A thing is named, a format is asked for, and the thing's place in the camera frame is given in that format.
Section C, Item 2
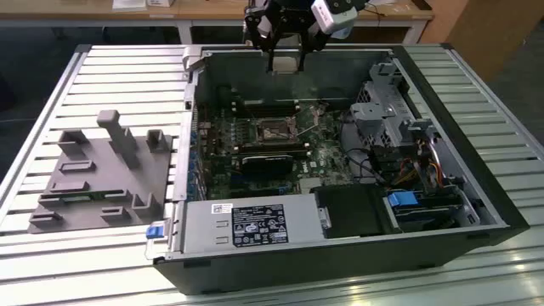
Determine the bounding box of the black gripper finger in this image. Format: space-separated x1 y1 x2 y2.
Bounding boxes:
297 17 333 73
243 4 281 74

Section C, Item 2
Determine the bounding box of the silver CPU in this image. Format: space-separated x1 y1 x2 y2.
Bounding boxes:
271 56 302 75

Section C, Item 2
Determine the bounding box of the metal socket cover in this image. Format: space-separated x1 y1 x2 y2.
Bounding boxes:
293 103 326 137

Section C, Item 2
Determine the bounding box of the CPU socket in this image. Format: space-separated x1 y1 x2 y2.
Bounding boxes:
253 117 299 144

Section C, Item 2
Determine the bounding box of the grey case latch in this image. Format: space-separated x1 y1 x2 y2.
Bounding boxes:
182 46 206 73

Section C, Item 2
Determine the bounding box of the silver drive cage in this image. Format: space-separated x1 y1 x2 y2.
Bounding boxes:
349 62 431 147

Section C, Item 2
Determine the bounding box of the green motherboard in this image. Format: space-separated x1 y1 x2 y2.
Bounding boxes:
197 95 358 198

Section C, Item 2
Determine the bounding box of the black graphics card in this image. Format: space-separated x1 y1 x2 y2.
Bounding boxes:
239 154 295 177

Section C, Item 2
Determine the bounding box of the wooden desk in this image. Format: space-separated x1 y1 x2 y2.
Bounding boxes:
0 0 435 44

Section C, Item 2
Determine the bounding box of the wooden cabinet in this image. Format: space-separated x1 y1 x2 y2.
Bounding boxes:
419 0 544 82

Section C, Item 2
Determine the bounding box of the black drive tray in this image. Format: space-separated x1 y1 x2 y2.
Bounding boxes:
313 184 395 239

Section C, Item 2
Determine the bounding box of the blue disk carrier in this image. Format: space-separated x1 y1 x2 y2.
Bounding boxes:
385 189 463 232

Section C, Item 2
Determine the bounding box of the silver power supply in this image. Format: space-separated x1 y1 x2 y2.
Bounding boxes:
169 194 325 256

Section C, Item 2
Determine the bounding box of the grey parts rack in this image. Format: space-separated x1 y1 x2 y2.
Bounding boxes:
26 110 177 235

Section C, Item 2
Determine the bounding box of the blue case latch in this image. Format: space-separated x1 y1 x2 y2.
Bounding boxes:
145 222 166 240

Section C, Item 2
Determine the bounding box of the black PC case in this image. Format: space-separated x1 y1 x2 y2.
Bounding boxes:
151 43 531 296

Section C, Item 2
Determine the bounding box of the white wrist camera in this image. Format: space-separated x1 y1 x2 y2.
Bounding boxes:
311 0 361 35

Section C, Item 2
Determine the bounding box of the black wire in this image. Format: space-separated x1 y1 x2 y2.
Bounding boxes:
343 147 389 187

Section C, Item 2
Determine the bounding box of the yellow wire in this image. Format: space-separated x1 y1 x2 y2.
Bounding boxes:
394 170 425 187

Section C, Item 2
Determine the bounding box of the orange wire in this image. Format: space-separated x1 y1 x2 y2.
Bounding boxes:
427 161 447 189

